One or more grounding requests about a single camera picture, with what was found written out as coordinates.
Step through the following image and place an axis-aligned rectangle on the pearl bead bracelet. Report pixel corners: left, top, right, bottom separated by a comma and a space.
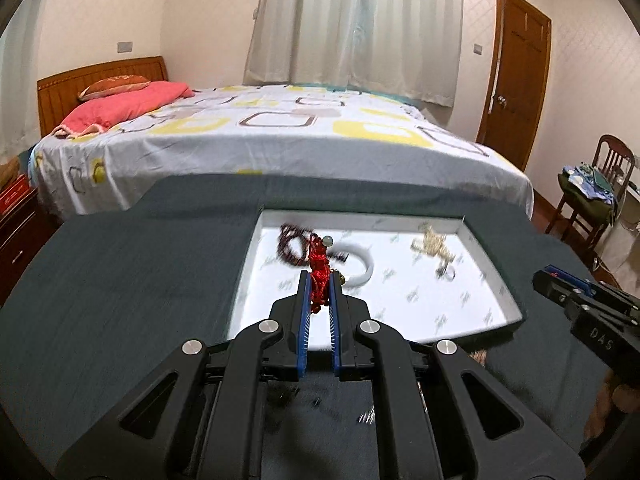
411, 227, 453, 266

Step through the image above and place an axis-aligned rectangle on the red gift box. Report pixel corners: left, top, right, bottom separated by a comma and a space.
0, 174, 34, 217

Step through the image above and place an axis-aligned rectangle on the red tassel charm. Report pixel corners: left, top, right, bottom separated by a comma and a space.
307, 233, 347, 316

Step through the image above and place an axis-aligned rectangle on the brown cushion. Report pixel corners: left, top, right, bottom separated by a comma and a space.
77, 75, 151, 102

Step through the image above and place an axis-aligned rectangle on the dark red bead bracelet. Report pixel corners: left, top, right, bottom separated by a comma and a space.
277, 224, 351, 268

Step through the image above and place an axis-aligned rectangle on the dark wooden nightstand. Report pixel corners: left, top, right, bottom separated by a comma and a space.
0, 187, 52, 307

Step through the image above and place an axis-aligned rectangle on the bed with patterned sheet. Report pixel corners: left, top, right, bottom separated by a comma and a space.
29, 84, 535, 224

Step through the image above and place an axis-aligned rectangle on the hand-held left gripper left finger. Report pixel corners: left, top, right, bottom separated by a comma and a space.
55, 270, 313, 480

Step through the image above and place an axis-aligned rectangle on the wooden door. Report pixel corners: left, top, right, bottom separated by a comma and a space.
476, 0, 552, 172

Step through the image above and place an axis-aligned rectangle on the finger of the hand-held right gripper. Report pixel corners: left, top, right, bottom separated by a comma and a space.
544, 264, 603, 295
532, 270, 590, 312

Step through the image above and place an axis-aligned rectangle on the person's right hand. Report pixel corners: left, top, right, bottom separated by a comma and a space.
582, 370, 634, 443

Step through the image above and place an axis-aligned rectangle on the wooden headboard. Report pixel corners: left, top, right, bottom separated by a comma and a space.
37, 56, 168, 138

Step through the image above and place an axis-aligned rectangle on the shallow white-lined cardboard box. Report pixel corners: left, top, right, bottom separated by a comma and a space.
226, 205, 524, 350

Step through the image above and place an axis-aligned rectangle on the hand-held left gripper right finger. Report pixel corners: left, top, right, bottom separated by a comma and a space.
327, 275, 586, 480

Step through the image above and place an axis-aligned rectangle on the white jade bangle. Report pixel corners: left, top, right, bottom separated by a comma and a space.
330, 242, 375, 289

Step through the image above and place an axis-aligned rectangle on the white sheer side curtain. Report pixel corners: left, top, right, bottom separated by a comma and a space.
0, 0, 42, 161

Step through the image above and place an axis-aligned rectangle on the pink blanket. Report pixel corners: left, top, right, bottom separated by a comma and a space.
50, 81, 195, 140

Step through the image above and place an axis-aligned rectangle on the white window curtain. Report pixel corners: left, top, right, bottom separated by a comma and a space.
243, 0, 463, 108

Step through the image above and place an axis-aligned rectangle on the wooden chair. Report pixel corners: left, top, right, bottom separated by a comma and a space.
545, 135, 637, 252

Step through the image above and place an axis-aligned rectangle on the pile of clothes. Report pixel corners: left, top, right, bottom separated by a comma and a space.
557, 164, 619, 224

